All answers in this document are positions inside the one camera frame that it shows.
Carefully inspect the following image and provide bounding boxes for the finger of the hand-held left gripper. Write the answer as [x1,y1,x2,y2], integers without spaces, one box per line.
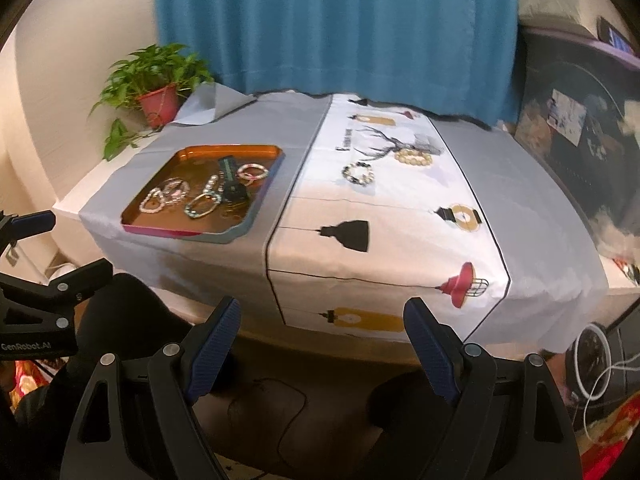
[0,209,57,253]
[0,259,114,333]

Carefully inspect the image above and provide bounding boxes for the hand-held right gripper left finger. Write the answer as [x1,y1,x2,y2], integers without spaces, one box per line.
[65,296,242,480]

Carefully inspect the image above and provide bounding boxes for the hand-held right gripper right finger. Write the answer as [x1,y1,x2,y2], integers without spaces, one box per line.
[403,297,583,480]

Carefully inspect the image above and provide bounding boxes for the clear white bead bracelet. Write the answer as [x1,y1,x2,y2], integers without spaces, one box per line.
[137,187,166,213]

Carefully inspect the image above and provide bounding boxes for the clear pinkish bead bracelet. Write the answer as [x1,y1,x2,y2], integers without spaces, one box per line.
[160,177,191,205]

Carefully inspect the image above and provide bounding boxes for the teal white bead bracelet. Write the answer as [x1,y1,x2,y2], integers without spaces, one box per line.
[185,194,222,218]

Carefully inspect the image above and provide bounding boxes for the orange metal tray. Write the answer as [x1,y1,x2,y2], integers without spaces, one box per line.
[121,145,287,245]

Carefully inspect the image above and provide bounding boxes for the black green watch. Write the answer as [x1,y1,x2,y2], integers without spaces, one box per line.
[217,156,249,202]

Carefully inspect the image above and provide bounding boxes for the pink white bead bracelet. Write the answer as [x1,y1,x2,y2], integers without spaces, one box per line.
[236,162,269,182]

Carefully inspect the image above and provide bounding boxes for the person's black trousers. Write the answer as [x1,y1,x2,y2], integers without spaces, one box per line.
[0,272,481,480]

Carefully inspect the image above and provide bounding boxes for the grey white printed tablecloth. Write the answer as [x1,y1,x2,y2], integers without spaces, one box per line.
[79,85,608,351]

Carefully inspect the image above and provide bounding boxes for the potted green plant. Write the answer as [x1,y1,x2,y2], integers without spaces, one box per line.
[90,44,216,161]

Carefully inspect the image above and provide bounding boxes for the red patterned cloth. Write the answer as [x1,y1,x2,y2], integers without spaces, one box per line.
[585,400,640,480]

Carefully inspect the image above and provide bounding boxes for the dark translucent storage box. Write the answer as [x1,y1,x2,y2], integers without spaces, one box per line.
[515,27,640,256]

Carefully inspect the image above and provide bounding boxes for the blue curtain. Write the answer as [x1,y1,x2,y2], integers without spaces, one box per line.
[154,0,523,126]

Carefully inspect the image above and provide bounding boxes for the dark tablet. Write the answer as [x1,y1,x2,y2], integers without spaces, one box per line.
[597,16,638,53]

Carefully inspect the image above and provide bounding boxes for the black floor cable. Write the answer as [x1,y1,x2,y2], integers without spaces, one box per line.
[227,377,308,441]

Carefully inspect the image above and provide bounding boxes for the white cable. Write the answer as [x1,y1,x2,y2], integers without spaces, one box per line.
[572,324,640,436]

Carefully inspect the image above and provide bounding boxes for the black white bead bracelet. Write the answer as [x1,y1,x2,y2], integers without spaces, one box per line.
[341,162,375,186]

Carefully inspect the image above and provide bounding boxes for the cream bead bracelet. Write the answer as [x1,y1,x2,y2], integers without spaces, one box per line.
[394,149,433,166]

